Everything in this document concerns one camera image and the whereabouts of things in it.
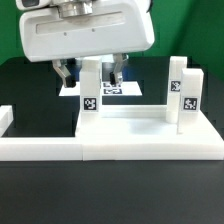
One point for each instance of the white U-shaped fence frame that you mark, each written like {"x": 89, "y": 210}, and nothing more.
{"x": 76, "y": 148}

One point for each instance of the white desk top tray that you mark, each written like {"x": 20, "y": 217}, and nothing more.
{"x": 138, "y": 124}

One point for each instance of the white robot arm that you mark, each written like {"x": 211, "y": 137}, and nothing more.
{"x": 58, "y": 30}

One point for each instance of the marker tag sheet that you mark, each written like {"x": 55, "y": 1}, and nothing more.
{"x": 128, "y": 88}

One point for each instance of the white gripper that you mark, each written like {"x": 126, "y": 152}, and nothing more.
{"x": 63, "y": 29}

